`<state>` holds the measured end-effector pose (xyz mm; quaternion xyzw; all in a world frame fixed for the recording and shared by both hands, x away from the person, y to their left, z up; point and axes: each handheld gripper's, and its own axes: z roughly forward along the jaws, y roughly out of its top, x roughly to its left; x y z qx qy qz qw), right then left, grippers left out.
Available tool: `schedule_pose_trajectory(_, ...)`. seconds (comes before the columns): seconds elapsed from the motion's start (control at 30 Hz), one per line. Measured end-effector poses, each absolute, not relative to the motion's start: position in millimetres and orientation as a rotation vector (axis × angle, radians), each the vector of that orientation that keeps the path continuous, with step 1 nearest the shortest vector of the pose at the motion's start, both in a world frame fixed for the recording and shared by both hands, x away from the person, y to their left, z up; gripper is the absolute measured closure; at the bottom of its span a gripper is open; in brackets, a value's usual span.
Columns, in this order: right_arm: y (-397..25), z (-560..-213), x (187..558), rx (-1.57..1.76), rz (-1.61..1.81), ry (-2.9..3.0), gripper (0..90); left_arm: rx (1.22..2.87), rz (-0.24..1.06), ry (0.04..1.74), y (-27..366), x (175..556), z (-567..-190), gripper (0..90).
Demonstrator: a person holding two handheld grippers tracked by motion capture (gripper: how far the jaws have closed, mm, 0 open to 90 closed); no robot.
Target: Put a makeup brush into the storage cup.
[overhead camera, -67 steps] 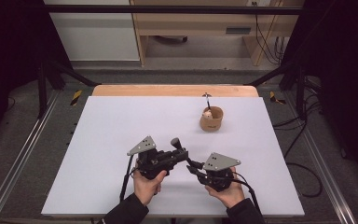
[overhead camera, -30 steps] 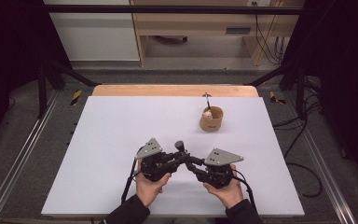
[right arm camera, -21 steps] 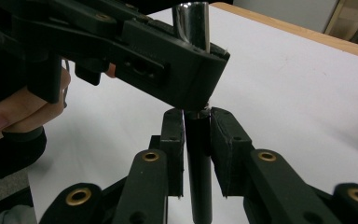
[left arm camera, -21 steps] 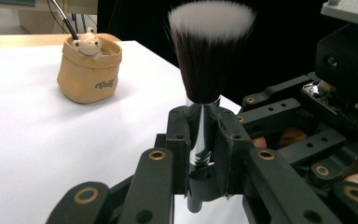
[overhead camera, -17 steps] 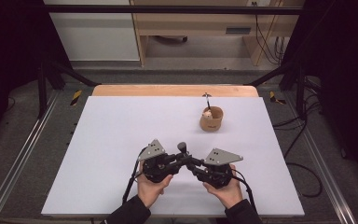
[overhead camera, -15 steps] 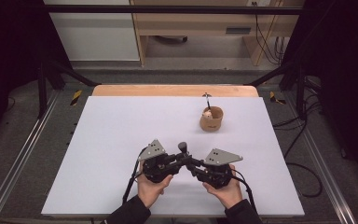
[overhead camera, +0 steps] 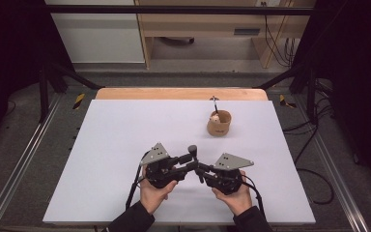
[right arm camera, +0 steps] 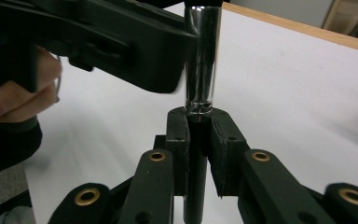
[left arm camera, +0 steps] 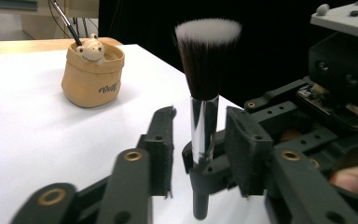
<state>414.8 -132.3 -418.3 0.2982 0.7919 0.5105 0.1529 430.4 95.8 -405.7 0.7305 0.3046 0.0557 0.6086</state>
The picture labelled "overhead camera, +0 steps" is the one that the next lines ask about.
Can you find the wooden table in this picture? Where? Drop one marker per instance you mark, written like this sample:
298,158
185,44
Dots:
161,93

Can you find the person's right hand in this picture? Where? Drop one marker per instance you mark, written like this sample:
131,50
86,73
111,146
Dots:
236,201

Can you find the white cabinet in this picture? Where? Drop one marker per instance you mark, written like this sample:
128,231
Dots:
99,38

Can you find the thin black brush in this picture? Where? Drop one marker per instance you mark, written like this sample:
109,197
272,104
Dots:
216,108

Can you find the dark curtain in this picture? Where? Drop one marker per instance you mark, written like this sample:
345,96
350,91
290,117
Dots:
9,48
360,64

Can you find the yellow black tape strip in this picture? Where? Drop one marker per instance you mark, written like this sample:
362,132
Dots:
283,101
79,101

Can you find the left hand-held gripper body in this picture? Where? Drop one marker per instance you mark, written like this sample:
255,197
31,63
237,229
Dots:
156,154

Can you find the grey desk label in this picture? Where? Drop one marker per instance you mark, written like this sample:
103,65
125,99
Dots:
246,31

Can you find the black metal crossbar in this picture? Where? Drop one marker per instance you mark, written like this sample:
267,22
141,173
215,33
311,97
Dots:
174,10

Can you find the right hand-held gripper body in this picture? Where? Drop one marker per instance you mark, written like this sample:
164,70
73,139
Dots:
232,162

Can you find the light wooden desk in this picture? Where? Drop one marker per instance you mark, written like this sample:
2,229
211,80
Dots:
206,24

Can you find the black metal stand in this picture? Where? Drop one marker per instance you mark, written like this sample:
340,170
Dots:
311,96
43,96

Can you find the aluminium floor rail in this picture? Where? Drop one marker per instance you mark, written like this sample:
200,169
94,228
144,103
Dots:
341,187
19,161

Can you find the brown cup with animal figure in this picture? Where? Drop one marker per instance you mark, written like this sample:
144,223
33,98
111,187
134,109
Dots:
219,129

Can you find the white table board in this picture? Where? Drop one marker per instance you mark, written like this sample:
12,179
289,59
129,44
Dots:
93,180

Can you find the person's left hand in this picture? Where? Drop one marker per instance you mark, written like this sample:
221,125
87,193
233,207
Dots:
156,198

